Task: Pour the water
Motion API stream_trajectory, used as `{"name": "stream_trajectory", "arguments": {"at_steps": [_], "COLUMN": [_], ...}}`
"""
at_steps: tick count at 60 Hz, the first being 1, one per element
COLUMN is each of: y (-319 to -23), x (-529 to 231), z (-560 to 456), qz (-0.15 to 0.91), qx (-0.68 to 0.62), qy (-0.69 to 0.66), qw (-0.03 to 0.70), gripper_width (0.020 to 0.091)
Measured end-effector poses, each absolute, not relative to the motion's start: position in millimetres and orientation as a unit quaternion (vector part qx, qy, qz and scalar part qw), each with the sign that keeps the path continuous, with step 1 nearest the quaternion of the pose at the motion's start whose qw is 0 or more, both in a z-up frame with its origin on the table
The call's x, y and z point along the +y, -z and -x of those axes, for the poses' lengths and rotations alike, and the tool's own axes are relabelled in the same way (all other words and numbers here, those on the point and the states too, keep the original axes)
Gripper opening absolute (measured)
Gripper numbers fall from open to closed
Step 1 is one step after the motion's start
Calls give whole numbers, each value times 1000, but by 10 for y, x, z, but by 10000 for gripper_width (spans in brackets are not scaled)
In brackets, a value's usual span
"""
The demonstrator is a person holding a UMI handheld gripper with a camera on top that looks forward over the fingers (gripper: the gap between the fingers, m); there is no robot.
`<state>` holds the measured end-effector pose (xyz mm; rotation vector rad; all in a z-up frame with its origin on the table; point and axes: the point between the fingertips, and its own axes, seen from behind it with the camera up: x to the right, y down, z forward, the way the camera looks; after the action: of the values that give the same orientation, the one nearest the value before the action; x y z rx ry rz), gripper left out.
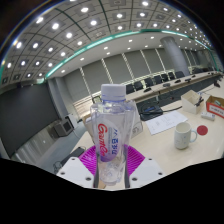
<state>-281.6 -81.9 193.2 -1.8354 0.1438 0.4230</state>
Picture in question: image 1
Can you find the long curved conference desk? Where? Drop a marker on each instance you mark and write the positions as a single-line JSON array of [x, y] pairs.
[[173, 87]]

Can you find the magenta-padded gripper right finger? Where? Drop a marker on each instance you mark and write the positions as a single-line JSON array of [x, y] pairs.
[[146, 171]]

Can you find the white remote control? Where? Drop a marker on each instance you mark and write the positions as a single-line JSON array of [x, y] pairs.
[[208, 116]]

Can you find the white ceramic mug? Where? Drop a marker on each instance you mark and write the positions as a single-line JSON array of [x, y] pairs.
[[182, 136]]

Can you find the round ceiling lights group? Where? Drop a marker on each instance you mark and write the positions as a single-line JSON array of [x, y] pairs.
[[55, 25]]

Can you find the black office chairs group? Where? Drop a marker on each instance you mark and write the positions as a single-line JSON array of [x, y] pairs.
[[148, 82]]

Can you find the white printed paper sheet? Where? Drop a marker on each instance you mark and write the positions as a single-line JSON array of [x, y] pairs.
[[165, 122]]

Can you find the black tool in beige box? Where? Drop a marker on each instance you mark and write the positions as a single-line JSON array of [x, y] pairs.
[[200, 101]]

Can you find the black desktop microphone unit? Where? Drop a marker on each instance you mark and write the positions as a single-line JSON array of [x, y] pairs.
[[150, 111]]

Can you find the red-sided open cardboard box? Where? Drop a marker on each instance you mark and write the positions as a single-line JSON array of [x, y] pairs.
[[216, 108]]

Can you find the flat round red coaster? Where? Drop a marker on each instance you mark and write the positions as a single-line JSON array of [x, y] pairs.
[[202, 130]]

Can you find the grey box monitor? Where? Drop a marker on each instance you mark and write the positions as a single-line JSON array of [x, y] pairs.
[[61, 128]]

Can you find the clear plastic water bottle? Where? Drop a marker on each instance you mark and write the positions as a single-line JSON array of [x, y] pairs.
[[111, 140]]

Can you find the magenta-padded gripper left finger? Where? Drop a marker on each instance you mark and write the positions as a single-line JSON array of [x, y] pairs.
[[75, 171]]

